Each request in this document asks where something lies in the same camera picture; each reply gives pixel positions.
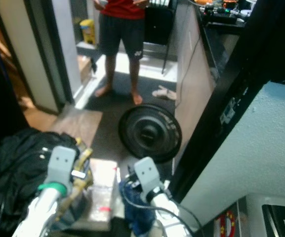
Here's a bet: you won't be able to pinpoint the black garment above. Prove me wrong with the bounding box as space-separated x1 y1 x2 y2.
0 127 81 235

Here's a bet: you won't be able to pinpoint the grey washing machine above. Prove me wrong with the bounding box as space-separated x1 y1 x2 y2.
192 193 285 237

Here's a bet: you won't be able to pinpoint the bubble wrap package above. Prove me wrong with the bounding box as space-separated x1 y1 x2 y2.
73 158 121 232

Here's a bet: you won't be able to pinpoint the blue jeans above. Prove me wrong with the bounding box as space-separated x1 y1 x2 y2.
118 180 155 237

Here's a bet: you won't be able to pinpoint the brown floor board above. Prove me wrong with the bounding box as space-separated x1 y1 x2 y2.
51 106 104 149

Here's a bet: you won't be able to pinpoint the beige sandal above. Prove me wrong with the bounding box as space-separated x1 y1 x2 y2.
152 85 177 101

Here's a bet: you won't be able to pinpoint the brown cardboard box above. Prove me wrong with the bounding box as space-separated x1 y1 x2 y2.
77 55 93 84

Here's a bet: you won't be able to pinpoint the red sticker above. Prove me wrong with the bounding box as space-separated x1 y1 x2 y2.
216 210 237 237

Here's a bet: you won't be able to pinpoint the metal door hinge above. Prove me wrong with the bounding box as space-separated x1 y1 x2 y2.
220 96 238 125

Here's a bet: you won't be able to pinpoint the white door panel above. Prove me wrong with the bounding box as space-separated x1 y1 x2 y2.
0 0 84 115

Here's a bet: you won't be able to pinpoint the yellow plastic container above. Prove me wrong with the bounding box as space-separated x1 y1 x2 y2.
80 19 96 46

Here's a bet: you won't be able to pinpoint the person in red shirt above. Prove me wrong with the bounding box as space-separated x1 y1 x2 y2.
96 0 150 105

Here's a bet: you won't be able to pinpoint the black chair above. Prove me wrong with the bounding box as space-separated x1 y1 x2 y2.
145 5 177 76

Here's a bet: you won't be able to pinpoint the black counter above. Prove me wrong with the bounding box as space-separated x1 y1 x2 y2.
191 0 261 82

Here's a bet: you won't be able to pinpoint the pale grey right wrist camera mount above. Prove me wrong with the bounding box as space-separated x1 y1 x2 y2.
133 157 163 203

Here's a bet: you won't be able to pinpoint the pale grey wrist camera mount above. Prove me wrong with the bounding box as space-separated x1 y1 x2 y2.
45 146 78 194
133 157 163 203

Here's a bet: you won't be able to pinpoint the pale grey left wrist camera mount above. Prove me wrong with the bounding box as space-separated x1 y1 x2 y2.
45 146 78 194

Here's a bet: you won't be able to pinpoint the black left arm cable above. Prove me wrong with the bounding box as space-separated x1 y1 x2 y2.
0 148 51 237

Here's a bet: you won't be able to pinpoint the thin black wall cable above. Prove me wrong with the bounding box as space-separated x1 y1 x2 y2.
176 37 202 108

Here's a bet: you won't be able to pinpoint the black door frame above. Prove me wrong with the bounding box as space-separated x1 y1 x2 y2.
168 0 285 202

